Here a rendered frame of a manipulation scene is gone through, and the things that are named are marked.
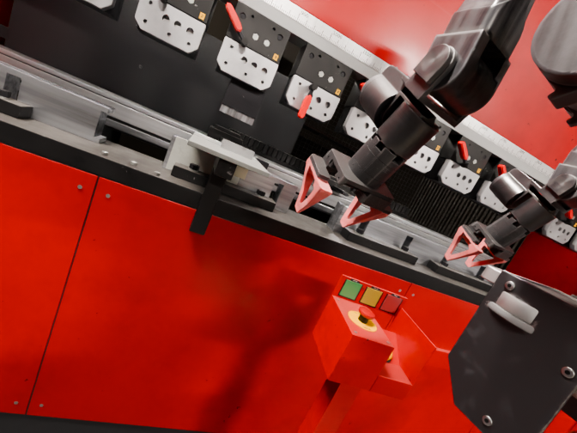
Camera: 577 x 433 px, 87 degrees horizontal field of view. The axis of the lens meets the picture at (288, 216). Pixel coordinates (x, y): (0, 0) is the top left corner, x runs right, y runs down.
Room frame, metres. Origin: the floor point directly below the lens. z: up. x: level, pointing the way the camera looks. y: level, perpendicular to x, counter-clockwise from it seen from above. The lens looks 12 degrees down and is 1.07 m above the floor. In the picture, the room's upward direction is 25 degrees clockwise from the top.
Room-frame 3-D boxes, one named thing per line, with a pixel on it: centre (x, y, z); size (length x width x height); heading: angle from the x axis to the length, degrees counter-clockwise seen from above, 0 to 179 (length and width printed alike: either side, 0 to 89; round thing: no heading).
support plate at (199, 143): (0.76, 0.20, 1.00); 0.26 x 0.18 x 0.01; 20
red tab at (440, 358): (1.10, -0.76, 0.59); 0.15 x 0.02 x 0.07; 110
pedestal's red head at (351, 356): (0.68, -0.30, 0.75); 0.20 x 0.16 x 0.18; 104
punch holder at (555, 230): (1.37, -1.04, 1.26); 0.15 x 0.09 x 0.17; 110
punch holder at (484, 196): (1.23, -0.66, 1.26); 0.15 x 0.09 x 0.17; 110
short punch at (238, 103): (0.90, 0.25, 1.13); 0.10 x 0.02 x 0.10; 110
